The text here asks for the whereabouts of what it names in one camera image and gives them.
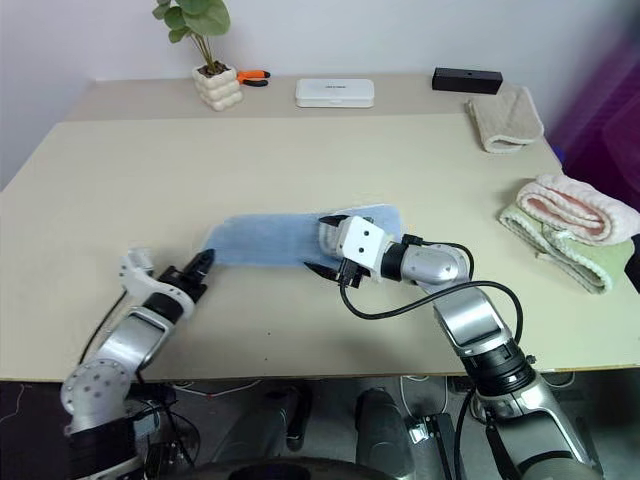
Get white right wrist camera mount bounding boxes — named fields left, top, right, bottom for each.
left=338, top=215, right=397, bottom=286

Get folded pink towel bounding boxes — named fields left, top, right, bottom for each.
left=515, top=173, right=640, bottom=247

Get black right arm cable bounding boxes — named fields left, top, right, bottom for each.
left=339, top=234, right=525, bottom=351

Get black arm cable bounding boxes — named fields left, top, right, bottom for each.
left=339, top=234, right=525, bottom=351
left=79, top=291, right=127, bottom=372

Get folded green towel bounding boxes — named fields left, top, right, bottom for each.
left=497, top=201, right=637, bottom=296

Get white bubble plant pot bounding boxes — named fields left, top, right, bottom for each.
left=192, top=63, right=245, bottom=113

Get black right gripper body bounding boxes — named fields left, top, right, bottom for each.
left=317, top=222, right=369, bottom=291

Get purple fabric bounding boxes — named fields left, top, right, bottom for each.
left=548, top=47, right=640, bottom=214

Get black rectangular box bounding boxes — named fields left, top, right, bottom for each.
left=431, top=66, right=504, bottom=96

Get dark rounded shape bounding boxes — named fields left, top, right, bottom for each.
left=353, top=388, right=417, bottom=480

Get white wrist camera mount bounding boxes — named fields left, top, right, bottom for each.
left=117, top=246, right=196, bottom=319
left=338, top=215, right=397, bottom=286

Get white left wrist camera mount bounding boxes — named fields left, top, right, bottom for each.
left=117, top=246, right=196, bottom=319

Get white flat plastic box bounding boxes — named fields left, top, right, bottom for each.
left=294, top=77, right=377, bottom=110

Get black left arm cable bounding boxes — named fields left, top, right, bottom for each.
left=79, top=291, right=127, bottom=372

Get white floor cable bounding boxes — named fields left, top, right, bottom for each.
left=398, top=374, right=451, bottom=419

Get green leafy plant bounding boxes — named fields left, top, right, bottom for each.
left=151, top=0, right=233, bottom=72

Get orange handled pliers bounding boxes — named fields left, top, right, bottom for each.
left=235, top=69, right=272, bottom=89

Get blue towel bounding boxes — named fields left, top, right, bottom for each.
left=202, top=202, right=405, bottom=270

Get folded beige towel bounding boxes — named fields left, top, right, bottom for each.
left=464, top=85, right=546, bottom=155

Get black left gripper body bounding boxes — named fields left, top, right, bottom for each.
left=157, top=266, right=209, bottom=304

